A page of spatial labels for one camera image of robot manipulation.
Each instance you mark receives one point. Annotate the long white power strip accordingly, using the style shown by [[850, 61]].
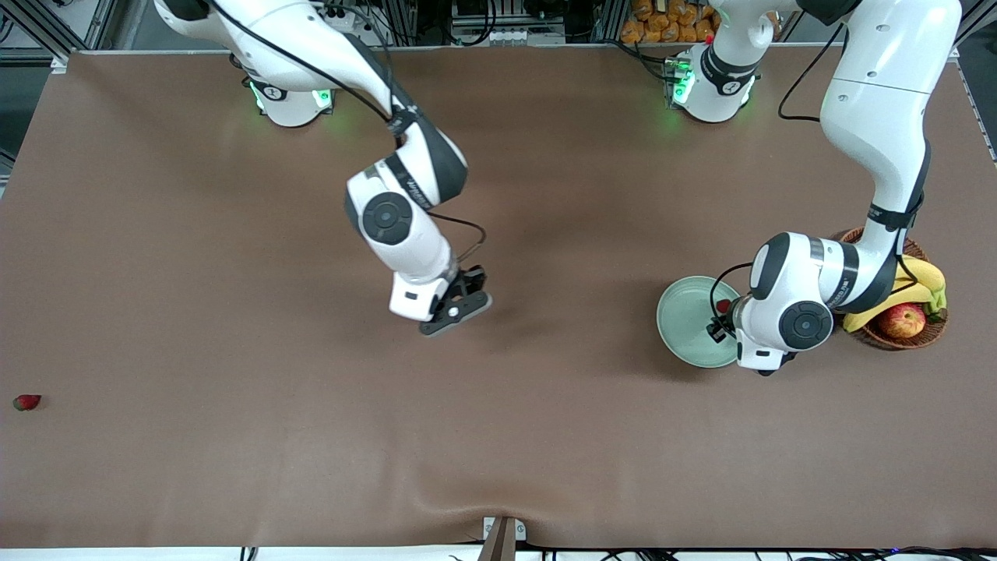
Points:
[[506, 36]]

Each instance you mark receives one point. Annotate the red yellow apple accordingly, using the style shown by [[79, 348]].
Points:
[[903, 321]]

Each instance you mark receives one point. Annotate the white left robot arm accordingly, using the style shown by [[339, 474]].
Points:
[[880, 117]]

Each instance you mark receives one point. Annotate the orange bread rolls pile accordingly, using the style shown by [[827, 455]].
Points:
[[662, 23]]

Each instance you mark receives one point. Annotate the light green round plate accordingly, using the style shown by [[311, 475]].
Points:
[[685, 327]]

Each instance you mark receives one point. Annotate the yellow banana bunch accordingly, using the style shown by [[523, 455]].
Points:
[[931, 276]]

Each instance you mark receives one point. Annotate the brown wicker basket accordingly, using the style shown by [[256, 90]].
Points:
[[896, 344]]

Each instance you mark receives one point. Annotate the brown table cloth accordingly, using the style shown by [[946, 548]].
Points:
[[234, 312]]

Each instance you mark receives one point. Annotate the aluminium frame profile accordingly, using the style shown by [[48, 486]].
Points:
[[43, 33]]

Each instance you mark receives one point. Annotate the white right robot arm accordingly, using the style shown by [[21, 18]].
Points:
[[296, 47]]

